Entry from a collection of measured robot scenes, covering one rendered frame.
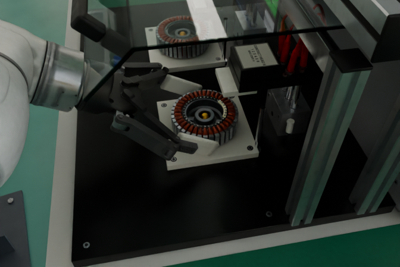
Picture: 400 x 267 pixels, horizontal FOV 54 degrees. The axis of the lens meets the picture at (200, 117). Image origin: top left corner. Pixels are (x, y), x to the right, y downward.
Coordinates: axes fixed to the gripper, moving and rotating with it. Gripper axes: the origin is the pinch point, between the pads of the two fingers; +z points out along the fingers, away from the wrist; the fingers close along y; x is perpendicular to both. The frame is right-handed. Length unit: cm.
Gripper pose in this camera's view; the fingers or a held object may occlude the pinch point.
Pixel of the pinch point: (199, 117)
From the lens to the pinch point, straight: 66.6
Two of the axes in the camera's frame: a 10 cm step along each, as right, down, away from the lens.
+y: 1.8, 7.0, -6.9
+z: 8.5, 2.4, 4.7
